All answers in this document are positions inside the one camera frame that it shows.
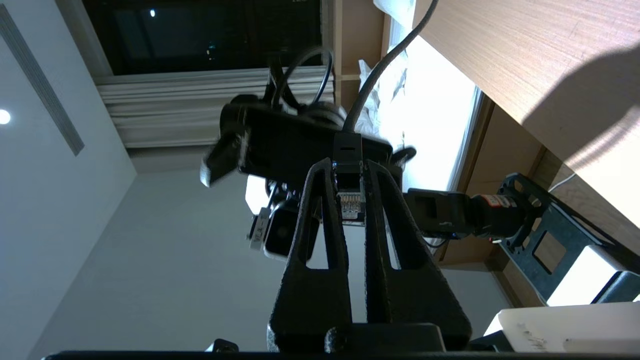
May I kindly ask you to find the long ceiling air vent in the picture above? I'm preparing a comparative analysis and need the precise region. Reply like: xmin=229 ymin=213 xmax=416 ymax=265
xmin=0 ymin=5 xmax=85 ymax=157

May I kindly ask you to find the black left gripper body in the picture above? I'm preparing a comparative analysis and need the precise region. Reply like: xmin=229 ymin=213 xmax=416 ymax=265
xmin=220 ymin=95 xmax=404 ymax=191

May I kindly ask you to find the white pleated curtain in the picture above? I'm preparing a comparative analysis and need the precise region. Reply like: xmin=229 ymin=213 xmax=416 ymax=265
xmin=95 ymin=67 xmax=336 ymax=149

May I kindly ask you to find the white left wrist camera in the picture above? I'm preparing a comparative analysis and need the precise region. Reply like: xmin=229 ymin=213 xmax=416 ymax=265
xmin=247 ymin=197 xmax=321 ymax=262

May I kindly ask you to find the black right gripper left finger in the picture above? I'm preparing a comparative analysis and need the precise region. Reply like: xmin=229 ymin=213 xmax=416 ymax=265
xmin=267 ymin=157 xmax=354 ymax=352

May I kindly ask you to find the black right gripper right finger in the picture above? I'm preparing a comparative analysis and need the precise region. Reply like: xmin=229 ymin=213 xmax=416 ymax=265
xmin=362 ymin=159 xmax=473 ymax=352

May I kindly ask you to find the black ethernet cable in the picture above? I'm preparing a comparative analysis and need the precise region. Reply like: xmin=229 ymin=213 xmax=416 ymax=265
xmin=332 ymin=0 xmax=441 ymax=227

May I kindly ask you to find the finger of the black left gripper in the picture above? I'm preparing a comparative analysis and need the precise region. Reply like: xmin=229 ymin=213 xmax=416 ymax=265
xmin=391 ymin=146 xmax=417 ymax=164
xmin=200 ymin=125 xmax=252 ymax=189

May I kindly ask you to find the dark window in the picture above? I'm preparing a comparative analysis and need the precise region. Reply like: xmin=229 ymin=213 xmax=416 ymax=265
xmin=82 ymin=0 xmax=331 ymax=77

